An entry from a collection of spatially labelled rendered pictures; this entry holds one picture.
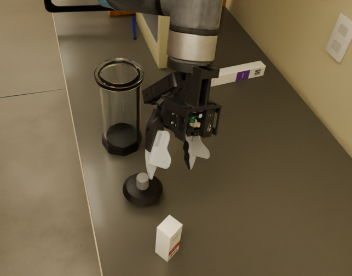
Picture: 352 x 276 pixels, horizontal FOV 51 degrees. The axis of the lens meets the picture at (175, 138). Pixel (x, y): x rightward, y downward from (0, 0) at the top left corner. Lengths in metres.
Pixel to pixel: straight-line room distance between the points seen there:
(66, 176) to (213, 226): 1.40
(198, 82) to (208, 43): 0.06
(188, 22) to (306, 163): 0.60
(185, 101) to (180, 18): 0.12
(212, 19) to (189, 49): 0.05
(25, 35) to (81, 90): 2.19
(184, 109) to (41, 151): 1.78
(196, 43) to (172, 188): 0.43
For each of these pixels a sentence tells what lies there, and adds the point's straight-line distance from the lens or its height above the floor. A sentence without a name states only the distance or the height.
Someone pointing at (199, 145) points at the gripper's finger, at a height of 1.18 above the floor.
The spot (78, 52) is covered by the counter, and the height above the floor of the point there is 0.94.
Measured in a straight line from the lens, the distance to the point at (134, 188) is 0.84.
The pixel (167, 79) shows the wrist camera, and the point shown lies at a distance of 0.60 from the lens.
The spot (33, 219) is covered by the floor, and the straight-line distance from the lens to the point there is 2.01.
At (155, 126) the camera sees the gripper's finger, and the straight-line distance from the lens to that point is 0.60.
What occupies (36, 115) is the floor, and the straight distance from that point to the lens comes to 2.51.
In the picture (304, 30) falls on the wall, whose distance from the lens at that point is 1.25.
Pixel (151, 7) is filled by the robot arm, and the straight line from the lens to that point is 0.57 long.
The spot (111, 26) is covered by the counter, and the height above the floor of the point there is 0.94.
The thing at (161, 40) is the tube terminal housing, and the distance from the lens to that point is 1.17.
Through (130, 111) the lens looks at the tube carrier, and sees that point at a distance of 0.85.
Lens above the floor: 1.65
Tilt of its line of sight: 46 degrees down
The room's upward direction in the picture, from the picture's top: 6 degrees clockwise
